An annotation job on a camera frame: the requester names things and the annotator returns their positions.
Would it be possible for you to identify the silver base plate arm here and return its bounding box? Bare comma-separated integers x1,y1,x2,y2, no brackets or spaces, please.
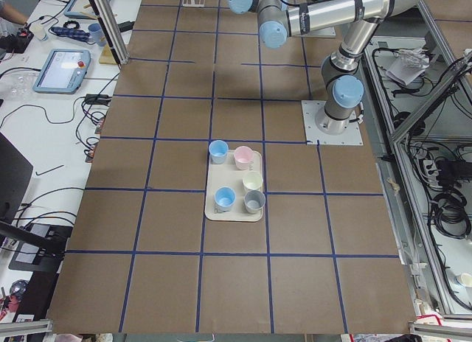
301,100,364,146
295,27,336,38

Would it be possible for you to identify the pink cup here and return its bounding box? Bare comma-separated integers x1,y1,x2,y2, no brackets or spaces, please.
234,146,254,170

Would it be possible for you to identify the cream cup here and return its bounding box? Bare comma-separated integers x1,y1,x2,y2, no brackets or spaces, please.
242,171,263,193

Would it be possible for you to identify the blue cup off tray corner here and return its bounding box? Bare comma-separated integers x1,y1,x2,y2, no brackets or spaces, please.
208,139,229,164

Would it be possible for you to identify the blue cup on tray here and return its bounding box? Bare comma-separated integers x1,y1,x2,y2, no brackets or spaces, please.
214,186,236,213

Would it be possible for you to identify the grey cup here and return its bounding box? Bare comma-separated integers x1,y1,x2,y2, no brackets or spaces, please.
243,190,266,214

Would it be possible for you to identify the blue cup on desk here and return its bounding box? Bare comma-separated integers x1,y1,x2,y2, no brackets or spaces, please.
88,23,106,46

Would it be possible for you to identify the white paper cup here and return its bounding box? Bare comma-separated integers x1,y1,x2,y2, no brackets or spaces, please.
29,22,48,42

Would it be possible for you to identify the beige plastic tray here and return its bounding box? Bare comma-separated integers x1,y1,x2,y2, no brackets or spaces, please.
204,150,263,222

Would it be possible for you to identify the black power adapter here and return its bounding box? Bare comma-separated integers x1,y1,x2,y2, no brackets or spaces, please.
84,94,111,106

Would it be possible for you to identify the wooden mug tree stand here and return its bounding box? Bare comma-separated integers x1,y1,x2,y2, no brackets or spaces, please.
97,10,121,66

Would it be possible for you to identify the blue teach pendant near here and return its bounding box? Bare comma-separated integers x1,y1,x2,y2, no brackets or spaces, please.
32,49,91,94

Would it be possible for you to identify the blue teach pendant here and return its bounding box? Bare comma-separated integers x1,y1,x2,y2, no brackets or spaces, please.
63,0,96,20
32,49,91,94

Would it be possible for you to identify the crumpled white paper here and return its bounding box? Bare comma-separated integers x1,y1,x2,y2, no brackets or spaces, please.
386,48,430,86

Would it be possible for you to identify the black monitor stand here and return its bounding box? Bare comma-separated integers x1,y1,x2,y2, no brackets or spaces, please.
1,136,72,273

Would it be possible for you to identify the blue checkered cloth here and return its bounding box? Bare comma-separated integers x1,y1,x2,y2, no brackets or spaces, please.
49,27,91,43

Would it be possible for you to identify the blue teach pendant far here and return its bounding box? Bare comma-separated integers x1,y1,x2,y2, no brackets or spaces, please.
63,0,96,20

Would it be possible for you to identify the black cable bundle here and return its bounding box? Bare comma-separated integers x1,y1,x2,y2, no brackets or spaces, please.
429,189,472,242

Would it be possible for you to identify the aluminium frame post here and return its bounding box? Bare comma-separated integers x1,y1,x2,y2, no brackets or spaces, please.
88,0,130,66

